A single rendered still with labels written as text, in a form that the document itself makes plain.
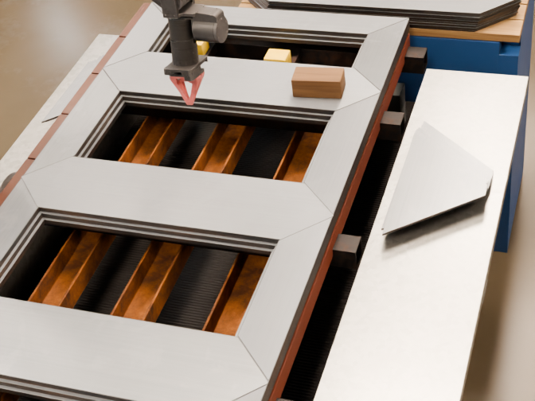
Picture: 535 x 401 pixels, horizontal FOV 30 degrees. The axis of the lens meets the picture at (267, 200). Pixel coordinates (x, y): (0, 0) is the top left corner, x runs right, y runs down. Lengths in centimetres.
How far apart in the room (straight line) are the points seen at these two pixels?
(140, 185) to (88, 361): 50
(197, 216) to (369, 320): 43
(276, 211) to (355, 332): 32
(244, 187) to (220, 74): 45
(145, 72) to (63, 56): 184
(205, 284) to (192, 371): 60
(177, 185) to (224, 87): 37
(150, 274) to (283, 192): 36
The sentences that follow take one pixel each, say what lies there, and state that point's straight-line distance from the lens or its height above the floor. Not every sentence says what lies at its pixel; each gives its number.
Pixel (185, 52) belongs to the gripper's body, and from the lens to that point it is 217.
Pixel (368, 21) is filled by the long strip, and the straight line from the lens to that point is 268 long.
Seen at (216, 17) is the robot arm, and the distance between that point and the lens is 211.
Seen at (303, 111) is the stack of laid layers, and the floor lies 84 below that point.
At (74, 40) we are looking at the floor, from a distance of 452.
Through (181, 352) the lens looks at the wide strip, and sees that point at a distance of 187.
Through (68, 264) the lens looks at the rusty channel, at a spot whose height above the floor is 68.
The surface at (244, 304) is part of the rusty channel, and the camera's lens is 216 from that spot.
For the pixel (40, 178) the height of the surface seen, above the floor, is 85.
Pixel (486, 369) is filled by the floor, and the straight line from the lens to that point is 289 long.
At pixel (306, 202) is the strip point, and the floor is 85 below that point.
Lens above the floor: 225
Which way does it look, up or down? 41 degrees down
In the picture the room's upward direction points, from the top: 9 degrees counter-clockwise
